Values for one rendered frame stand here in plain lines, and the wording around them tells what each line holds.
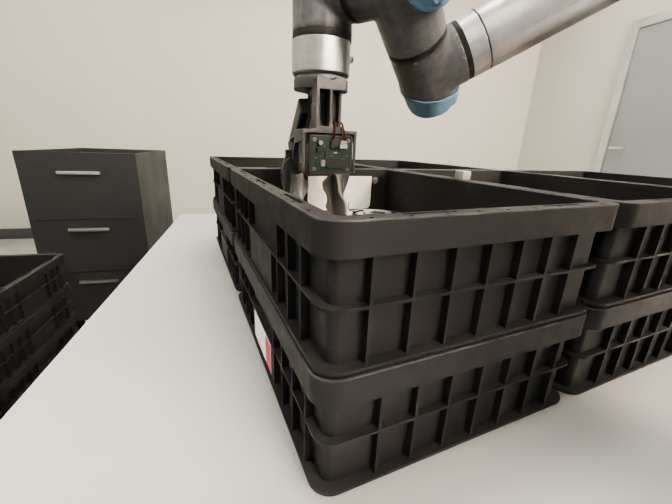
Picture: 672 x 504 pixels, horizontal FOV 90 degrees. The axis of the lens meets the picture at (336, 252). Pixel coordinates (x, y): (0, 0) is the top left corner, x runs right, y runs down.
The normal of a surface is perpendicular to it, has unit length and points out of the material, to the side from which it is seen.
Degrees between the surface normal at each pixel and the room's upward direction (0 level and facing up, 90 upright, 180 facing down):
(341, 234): 90
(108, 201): 90
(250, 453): 0
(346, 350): 90
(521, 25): 108
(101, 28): 90
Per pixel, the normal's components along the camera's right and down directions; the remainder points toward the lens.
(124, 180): 0.25, 0.30
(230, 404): 0.04, -0.95
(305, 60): -0.44, 0.26
